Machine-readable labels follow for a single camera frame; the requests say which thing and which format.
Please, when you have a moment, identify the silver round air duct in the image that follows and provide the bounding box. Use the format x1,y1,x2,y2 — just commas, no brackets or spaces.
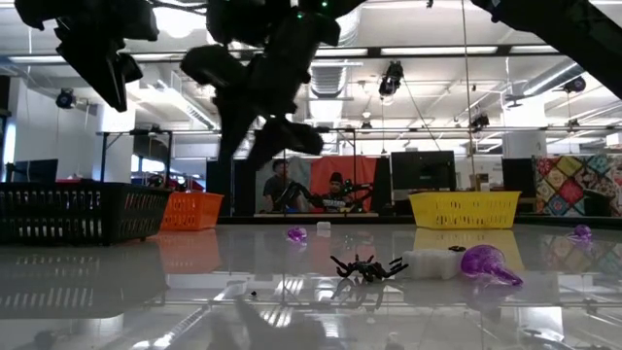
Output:
522,60,584,96

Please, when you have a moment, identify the thin hanging cable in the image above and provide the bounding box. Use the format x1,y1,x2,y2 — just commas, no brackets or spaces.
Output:
459,0,477,192

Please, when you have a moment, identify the background wooden workbench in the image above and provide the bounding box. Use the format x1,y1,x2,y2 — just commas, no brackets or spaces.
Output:
253,211,379,219

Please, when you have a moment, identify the grey cloth backdrop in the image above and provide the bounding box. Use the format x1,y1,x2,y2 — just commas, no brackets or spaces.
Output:
255,156,312,214

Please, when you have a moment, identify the black partition panel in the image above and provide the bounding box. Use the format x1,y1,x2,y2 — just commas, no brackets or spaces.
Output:
205,157,258,218

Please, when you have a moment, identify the black aluminium table frame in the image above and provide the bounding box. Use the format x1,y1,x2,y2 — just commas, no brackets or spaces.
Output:
216,215,622,230

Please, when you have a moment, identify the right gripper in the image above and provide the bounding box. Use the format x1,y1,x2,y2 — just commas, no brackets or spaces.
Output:
180,28,336,170

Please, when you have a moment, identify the colourful patchwork quilt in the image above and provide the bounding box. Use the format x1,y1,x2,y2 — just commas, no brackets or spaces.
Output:
533,154,622,218

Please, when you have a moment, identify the yellow slotted plastic basket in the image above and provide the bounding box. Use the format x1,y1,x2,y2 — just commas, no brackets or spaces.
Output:
407,190,522,230

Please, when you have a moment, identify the black plastic spider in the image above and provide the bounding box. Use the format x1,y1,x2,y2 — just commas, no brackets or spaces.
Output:
329,253,410,284

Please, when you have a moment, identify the black metal frame stand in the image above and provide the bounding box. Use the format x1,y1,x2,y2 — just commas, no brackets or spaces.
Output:
95,128,174,186

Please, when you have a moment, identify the ribbed ventilation duct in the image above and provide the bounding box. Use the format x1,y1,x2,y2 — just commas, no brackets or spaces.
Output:
310,62,349,99

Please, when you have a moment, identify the black ceiling-hung camera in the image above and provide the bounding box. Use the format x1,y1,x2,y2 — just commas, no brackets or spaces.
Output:
55,87,78,110
469,112,491,132
378,60,405,97
563,76,588,94

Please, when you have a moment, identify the orange slotted plastic basket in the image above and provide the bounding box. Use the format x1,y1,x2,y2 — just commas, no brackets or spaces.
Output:
159,191,225,231

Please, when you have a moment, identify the orange cloth backdrop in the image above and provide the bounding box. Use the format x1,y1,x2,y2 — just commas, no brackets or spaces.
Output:
309,155,378,214

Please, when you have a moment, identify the long ceiling light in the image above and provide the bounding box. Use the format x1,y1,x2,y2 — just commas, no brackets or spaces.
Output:
509,44,560,53
315,47,369,57
7,54,67,64
381,46,500,55

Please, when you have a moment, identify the person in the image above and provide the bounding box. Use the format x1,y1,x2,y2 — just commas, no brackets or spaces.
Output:
321,171,352,214
261,158,294,214

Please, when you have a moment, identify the black slotted plastic basket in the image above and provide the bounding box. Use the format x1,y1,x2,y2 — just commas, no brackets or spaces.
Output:
0,180,172,246

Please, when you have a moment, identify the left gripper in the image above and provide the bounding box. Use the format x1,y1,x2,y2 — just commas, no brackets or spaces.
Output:
14,0,160,112

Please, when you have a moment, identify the dark monitor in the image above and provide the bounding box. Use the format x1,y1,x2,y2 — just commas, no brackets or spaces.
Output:
5,157,59,184

